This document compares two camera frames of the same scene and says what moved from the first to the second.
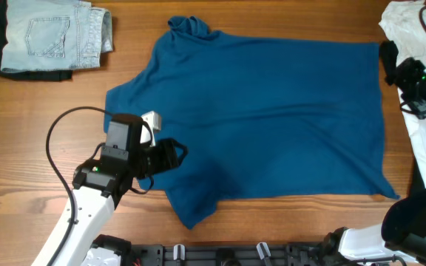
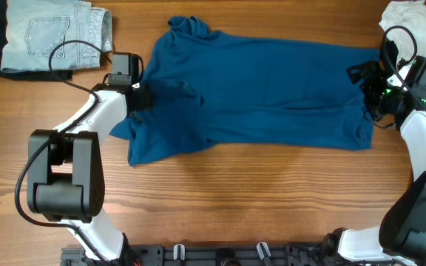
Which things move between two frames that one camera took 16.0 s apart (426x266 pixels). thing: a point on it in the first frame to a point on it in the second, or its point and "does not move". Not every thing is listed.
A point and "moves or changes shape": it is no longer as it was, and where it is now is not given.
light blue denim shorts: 49,35 does not move
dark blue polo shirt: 262,118 moves or changes shape
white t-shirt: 419,31 does not move
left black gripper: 168,155 to 145,101
